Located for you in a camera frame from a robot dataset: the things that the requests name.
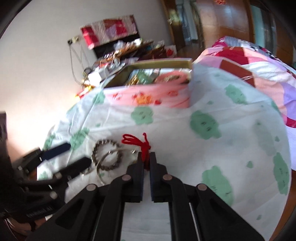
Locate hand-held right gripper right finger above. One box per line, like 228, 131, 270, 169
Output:
149, 152, 265, 241

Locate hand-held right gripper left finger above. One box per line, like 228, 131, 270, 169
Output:
24, 152, 145, 241

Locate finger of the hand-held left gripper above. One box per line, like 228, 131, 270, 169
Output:
50, 157, 92, 181
22, 142, 71, 163

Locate red string bracelet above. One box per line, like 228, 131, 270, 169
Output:
122, 133, 152, 168

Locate pink tin box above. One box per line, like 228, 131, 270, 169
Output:
103, 58, 193, 109

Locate pink bangle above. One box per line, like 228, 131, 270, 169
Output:
155, 73, 189, 84

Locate thin silver bangle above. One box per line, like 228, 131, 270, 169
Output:
96, 149, 137, 186

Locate red snack box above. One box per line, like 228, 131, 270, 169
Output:
75, 85, 95, 99

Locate white box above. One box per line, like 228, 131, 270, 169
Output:
88, 70, 104, 84

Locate green cloud printed tablecloth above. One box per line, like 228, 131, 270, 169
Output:
37, 62, 292, 241

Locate printed paper leaflet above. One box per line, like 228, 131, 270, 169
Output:
129, 69, 161, 84

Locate cloth-covered television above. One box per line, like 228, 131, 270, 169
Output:
80, 14, 137, 49

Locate white shopping bag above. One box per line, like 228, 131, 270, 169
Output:
165, 45, 177, 57

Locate wooden television cabinet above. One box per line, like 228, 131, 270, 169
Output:
92, 39, 167, 69

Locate wooden door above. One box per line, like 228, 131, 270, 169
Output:
162, 0, 185, 48

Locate pink patchwork quilt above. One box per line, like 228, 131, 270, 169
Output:
193, 36, 296, 128

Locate black and white floral quilt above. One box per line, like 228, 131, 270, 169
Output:
245, 43, 280, 59

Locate wooden wardrobe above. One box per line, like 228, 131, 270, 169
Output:
162, 0, 292, 63

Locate dark bead bracelet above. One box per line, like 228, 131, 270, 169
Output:
91, 139, 123, 169

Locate hanging cables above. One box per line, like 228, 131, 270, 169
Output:
68, 43, 88, 81

